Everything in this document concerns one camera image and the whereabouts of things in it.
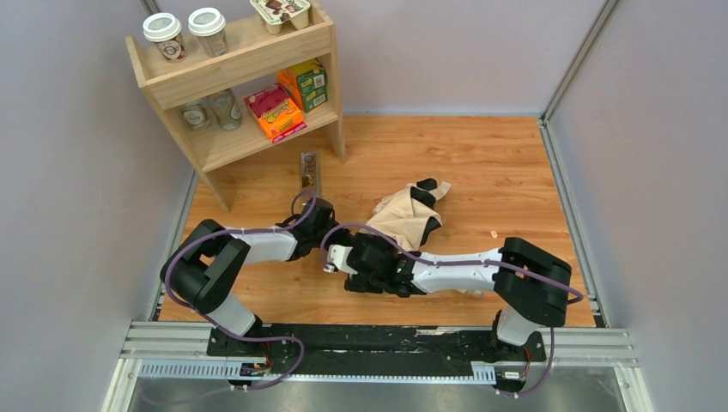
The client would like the clear glass jar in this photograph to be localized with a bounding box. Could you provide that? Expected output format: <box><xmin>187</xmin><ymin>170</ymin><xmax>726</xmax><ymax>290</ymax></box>
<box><xmin>207</xmin><ymin>88</ymin><xmax>242</xmax><ymax>130</ymax></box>
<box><xmin>178</xmin><ymin>98</ymin><xmax>212</xmax><ymax>130</ymax></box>

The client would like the wooden two-tier shelf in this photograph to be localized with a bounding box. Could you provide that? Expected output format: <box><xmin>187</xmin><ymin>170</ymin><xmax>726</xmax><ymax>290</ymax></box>
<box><xmin>125</xmin><ymin>1</ymin><xmax>348</xmax><ymax>211</ymax></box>

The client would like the paper cup red logo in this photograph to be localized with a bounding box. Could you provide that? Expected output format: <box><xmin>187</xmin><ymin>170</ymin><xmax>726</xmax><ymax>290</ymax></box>
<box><xmin>143</xmin><ymin>12</ymin><xmax>187</xmax><ymax>63</ymax></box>

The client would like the clear glass jar left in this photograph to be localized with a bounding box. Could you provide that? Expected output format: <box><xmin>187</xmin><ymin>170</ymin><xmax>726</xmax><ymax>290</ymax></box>
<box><xmin>178</xmin><ymin>98</ymin><xmax>212</xmax><ymax>130</ymax></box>

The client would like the green orange carton box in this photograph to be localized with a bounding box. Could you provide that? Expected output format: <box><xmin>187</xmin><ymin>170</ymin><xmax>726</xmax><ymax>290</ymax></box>
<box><xmin>276</xmin><ymin>58</ymin><xmax>328</xmax><ymax>112</ymax></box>

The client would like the aluminium slotted cable rail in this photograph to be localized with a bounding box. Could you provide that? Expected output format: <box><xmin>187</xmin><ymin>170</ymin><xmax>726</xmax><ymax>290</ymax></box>
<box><xmin>137</xmin><ymin>360</ymin><xmax>496</xmax><ymax>385</ymax></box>

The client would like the paper cup grey sleeve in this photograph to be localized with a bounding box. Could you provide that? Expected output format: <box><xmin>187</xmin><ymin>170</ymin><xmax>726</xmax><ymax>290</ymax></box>
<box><xmin>188</xmin><ymin>7</ymin><xmax>229</xmax><ymax>58</ymax></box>

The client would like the orange pink snack box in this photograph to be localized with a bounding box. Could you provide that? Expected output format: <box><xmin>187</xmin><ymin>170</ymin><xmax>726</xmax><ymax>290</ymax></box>
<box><xmin>244</xmin><ymin>83</ymin><xmax>307</xmax><ymax>143</ymax></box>

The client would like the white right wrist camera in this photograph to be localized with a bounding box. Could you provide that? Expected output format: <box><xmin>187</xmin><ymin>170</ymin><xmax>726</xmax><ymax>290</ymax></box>
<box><xmin>324</xmin><ymin>245</ymin><xmax>357</xmax><ymax>276</ymax></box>

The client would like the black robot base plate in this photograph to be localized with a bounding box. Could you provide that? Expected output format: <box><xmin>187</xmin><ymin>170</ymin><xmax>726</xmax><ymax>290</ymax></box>
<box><xmin>206</xmin><ymin>324</ymin><xmax>547</xmax><ymax>373</ymax></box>

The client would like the beige umbrella with black shaft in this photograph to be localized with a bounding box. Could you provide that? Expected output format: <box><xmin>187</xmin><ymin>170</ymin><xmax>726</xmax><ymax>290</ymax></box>
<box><xmin>363</xmin><ymin>178</ymin><xmax>499</xmax><ymax>297</ymax></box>

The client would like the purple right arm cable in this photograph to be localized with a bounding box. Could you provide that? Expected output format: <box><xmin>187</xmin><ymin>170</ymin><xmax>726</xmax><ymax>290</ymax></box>
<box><xmin>319</xmin><ymin>221</ymin><xmax>585</xmax><ymax>306</ymax></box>

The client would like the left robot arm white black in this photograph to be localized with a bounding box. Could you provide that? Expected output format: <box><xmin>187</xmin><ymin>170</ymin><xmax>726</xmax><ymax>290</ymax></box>
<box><xmin>160</xmin><ymin>197</ymin><xmax>337</xmax><ymax>336</ymax></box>

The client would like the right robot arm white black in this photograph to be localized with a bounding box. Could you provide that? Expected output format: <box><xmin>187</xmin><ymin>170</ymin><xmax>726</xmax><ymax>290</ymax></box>
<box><xmin>326</xmin><ymin>233</ymin><xmax>579</xmax><ymax>346</ymax></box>

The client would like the pudding cup multipack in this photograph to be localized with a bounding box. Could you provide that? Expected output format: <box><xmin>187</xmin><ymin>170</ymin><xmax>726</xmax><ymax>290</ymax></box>
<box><xmin>250</xmin><ymin>0</ymin><xmax>311</xmax><ymax>34</ymax></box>

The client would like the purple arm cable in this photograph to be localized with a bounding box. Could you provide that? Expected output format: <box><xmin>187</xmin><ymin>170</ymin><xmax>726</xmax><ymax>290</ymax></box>
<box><xmin>319</xmin><ymin>221</ymin><xmax>585</xmax><ymax>306</ymax></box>
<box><xmin>163</xmin><ymin>190</ymin><xmax>319</xmax><ymax>342</ymax></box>

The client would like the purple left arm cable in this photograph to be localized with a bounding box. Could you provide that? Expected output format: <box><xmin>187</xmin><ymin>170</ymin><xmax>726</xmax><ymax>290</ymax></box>
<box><xmin>163</xmin><ymin>190</ymin><xmax>319</xmax><ymax>342</ymax></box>

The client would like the clear glass jar right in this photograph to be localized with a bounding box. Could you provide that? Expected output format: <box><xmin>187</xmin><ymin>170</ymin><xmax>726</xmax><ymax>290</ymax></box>
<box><xmin>207</xmin><ymin>88</ymin><xmax>242</xmax><ymax>130</ymax></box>

